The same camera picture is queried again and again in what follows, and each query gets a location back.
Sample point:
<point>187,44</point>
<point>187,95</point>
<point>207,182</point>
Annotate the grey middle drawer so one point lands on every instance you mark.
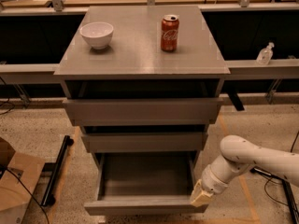
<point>101,139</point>

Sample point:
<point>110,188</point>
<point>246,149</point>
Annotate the black bar stand right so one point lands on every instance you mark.
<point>291,202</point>

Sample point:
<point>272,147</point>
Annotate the grey bottom drawer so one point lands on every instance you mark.
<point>153,183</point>

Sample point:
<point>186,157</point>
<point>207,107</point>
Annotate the black bar stand left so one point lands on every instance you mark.
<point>53,168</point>

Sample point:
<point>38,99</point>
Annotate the grey top drawer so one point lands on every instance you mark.
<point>130,112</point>

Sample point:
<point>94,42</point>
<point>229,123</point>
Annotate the cardboard box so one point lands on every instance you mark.
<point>18,182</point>

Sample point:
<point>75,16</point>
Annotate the grey metal rail frame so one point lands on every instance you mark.
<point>240,34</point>

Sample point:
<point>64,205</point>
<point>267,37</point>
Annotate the black bar stand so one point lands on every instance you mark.
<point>53,168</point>
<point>291,202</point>

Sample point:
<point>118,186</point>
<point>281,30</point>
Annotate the grey drawer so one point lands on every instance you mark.
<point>101,139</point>
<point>153,183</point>
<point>130,112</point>

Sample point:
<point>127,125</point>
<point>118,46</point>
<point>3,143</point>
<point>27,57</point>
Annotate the white ceramic bowl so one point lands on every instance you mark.
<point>97,34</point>

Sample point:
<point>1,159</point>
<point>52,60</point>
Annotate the red cola can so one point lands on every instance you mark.
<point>169,32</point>

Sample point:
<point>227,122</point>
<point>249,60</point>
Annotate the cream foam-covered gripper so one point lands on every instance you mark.
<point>212,178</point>

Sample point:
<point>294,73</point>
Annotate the grey drawer cabinet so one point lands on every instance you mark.
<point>134,66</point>

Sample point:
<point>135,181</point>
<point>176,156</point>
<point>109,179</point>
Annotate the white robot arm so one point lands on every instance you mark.
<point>239,155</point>

